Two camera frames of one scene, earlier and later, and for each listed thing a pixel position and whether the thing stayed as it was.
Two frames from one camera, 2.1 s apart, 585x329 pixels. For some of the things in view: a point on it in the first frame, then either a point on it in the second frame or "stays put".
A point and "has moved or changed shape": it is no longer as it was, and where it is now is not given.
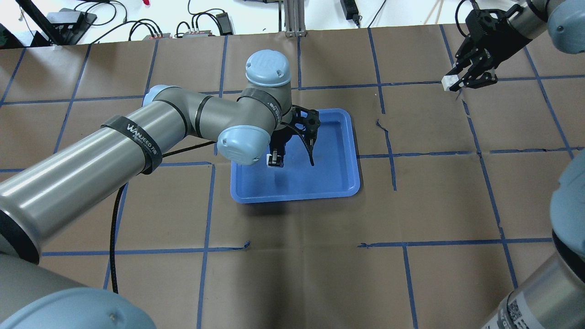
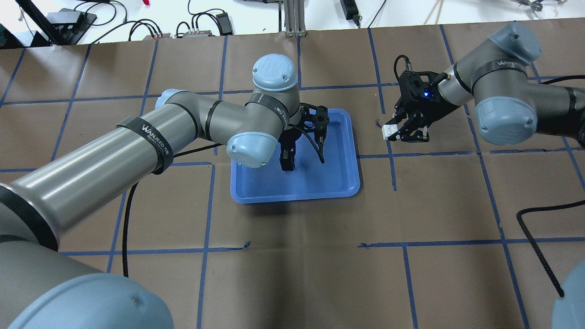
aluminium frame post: (295, 18) stays put
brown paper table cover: (453, 214) stays put
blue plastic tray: (334, 174) stays put
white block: (448, 80) has moved or changed shape
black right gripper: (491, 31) → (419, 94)
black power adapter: (351, 11) stays put
